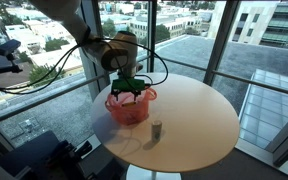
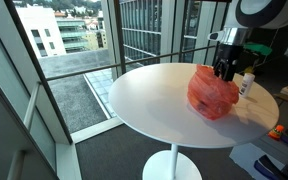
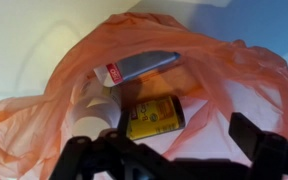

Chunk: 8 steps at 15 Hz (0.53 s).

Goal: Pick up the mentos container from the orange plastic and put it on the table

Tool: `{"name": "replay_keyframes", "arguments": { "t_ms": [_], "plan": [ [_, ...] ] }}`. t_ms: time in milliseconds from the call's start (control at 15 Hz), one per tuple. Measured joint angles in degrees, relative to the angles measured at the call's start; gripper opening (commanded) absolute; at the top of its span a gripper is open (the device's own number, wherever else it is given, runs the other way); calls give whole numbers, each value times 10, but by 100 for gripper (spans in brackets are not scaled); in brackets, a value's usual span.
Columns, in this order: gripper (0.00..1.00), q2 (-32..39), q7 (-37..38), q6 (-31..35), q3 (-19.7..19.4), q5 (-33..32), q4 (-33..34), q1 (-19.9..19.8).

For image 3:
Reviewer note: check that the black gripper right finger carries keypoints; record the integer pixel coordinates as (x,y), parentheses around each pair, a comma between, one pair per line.
(267,150)

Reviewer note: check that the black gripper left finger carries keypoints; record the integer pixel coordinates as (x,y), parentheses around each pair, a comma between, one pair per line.
(94,156)

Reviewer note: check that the white paper receipt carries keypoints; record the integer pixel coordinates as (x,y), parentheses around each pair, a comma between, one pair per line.
(94,113)

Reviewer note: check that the orange plastic bag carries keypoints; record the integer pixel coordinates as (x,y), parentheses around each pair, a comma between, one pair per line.
(217,66)

